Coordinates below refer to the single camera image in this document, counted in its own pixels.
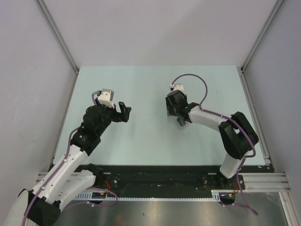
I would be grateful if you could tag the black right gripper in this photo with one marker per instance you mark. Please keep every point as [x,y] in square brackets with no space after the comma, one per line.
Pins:
[170,110]

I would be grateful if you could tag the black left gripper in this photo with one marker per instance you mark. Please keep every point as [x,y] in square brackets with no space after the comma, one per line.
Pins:
[123,115]

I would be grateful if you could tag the clear elbow fitting with grey nut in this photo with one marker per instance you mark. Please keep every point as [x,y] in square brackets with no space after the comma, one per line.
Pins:
[182,124]

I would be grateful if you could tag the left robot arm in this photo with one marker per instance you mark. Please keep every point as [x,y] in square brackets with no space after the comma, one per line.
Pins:
[56,190]

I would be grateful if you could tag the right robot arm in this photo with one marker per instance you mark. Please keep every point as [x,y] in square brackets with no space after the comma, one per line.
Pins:
[238,136]

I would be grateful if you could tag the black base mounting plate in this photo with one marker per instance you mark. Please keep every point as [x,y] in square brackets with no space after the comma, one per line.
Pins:
[166,179]

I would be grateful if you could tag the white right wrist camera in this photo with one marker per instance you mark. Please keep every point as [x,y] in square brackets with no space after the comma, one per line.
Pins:
[174,87]

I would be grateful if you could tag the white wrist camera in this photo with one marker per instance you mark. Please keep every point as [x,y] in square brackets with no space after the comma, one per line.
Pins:
[105,98]
[174,87]

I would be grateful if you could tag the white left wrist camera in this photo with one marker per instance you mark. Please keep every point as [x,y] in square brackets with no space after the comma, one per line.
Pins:
[105,98]

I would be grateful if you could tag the right aluminium frame post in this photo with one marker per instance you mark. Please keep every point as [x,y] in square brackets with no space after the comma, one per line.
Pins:
[263,32]

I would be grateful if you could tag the aluminium frame post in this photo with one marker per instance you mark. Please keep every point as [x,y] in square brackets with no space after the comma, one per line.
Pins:
[263,32]
[57,34]

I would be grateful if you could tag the white slotted cable duct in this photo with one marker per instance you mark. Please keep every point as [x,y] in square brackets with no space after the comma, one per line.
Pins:
[181,196]

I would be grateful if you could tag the left aluminium frame post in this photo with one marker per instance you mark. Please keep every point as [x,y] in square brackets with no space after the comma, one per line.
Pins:
[57,34]

